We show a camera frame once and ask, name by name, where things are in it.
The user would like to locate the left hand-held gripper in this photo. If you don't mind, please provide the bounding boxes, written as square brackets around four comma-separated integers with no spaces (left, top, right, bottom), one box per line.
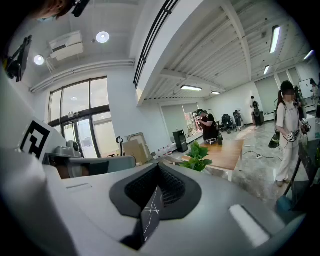
[0,72,87,180]

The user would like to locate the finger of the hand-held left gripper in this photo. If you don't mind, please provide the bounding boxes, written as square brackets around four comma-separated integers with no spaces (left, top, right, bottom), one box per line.
[86,155,137,177]

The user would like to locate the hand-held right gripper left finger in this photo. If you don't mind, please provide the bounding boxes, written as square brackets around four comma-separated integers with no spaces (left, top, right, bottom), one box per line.
[48,162,161,256]

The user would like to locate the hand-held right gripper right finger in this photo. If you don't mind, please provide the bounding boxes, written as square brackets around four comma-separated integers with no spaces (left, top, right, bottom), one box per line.
[136,162,308,256]

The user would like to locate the green plant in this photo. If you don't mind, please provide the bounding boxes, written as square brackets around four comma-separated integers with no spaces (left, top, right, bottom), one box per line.
[179,140,213,173]

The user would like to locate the brown cardboard box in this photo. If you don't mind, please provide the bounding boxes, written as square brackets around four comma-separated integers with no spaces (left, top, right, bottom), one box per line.
[122,139,148,165]

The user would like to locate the row of clear water jugs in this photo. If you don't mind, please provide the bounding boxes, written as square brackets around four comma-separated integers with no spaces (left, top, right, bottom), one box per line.
[155,146,173,158]

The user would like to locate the glass entrance doors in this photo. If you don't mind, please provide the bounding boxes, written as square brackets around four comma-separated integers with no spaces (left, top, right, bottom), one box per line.
[47,77,120,160]

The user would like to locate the wooden table with white legs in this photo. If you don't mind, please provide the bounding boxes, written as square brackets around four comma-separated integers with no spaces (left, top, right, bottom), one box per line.
[181,139,245,182]

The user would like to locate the black floor-standing appliance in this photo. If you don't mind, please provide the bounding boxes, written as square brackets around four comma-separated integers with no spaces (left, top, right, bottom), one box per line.
[172,129,189,153]

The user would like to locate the white ceiling air conditioner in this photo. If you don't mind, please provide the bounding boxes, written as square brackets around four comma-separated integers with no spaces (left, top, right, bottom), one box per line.
[48,31,85,62]

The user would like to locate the blue face mask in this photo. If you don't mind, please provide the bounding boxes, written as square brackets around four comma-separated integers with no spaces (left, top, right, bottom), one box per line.
[37,14,60,23]

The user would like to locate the white board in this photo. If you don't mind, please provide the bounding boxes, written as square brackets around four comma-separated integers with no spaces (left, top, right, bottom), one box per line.
[298,79,312,96]

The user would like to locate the black balcony railing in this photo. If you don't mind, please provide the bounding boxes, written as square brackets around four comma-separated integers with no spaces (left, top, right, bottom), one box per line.
[133,0,180,88]

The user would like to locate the grey fisheye gripper camera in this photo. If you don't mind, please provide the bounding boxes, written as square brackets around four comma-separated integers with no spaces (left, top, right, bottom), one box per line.
[65,140,84,158]

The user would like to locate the black head-worn camera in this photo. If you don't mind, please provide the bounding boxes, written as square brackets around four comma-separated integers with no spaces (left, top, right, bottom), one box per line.
[71,0,91,18]

